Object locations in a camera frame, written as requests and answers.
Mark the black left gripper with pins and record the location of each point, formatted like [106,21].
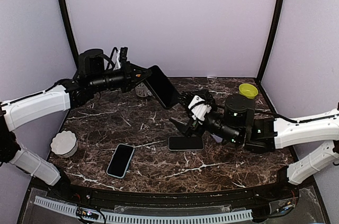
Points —
[130,71]

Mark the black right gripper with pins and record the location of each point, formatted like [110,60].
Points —
[185,131]

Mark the silver phone with dark screen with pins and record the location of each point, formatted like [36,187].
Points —
[182,143]

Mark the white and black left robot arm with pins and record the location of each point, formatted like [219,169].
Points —
[96,72]

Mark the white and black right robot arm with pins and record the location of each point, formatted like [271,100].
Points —
[235,122]

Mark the phone in blue case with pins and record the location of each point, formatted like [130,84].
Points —
[120,161]

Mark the white patterned mug yellow inside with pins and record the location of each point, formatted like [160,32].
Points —
[142,91]

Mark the green bowl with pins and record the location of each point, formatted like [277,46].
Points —
[248,90]

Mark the white fluted bowl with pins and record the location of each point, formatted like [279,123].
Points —
[64,144]

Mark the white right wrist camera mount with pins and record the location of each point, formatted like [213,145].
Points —
[198,108]

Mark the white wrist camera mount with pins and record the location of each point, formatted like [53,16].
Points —
[198,108]
[118,57]

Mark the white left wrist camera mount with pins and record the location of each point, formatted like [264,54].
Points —
[118,57]

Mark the white slotted cable duct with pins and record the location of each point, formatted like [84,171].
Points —
[88,215]

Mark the black frame post left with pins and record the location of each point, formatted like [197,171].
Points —
[69,34]

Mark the black frame post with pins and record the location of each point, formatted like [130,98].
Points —
[270,40]
[69,34]

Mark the black frame post right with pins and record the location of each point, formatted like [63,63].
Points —
[270,40]

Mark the black front rail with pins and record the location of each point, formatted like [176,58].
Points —
[253,197]

